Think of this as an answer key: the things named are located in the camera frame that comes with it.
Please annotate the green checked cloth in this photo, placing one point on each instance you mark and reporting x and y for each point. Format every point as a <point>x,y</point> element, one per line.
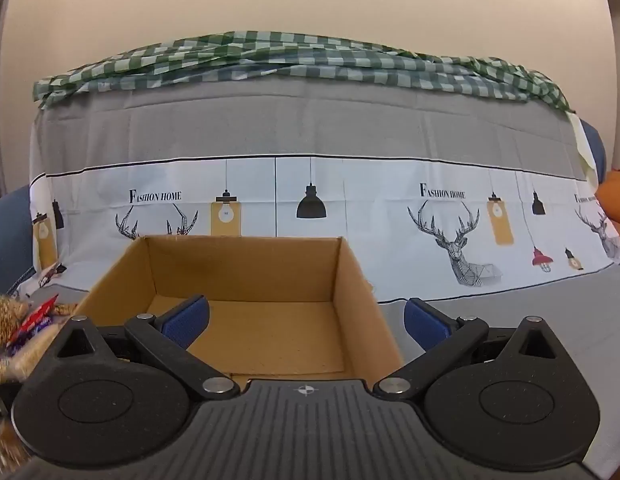
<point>290,55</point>

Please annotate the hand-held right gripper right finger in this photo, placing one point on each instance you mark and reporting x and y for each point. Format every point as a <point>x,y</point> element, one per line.
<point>426,324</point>

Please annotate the clear bag of beige snacks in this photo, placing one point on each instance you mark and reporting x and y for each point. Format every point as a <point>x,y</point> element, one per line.
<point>30,355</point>

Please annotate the orange cushion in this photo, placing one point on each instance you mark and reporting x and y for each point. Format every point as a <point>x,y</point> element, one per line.
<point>617,200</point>

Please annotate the brown cardboard box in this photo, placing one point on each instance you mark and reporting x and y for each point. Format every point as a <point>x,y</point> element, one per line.
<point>270,270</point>

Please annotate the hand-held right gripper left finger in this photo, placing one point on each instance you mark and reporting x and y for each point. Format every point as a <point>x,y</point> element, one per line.
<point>185,322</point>

